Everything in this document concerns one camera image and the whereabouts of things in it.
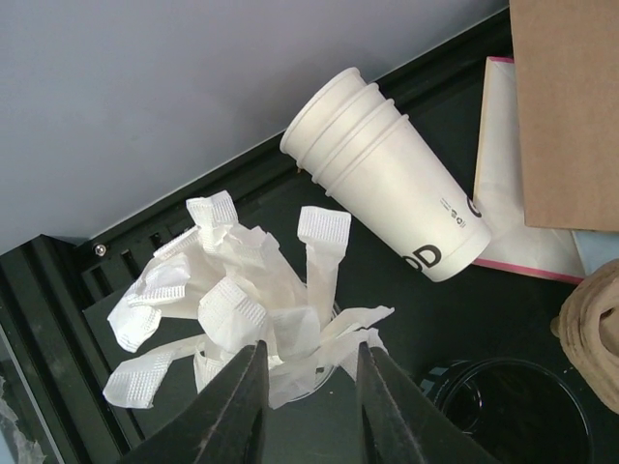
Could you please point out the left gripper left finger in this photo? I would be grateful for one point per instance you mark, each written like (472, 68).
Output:
(224, 424)

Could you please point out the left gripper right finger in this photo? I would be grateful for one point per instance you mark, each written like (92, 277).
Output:
(399, 424)

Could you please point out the remaining pulp cup carriers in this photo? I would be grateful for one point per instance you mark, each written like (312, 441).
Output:
(587, 328)

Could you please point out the pink and blue paper bags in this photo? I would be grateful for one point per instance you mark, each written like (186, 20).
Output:
(553, 254)

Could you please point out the left stack of paper cups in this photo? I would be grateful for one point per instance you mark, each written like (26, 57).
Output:
(371, 160)

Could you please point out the brown kraft paper bag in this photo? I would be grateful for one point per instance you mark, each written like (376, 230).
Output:
(566, 55)

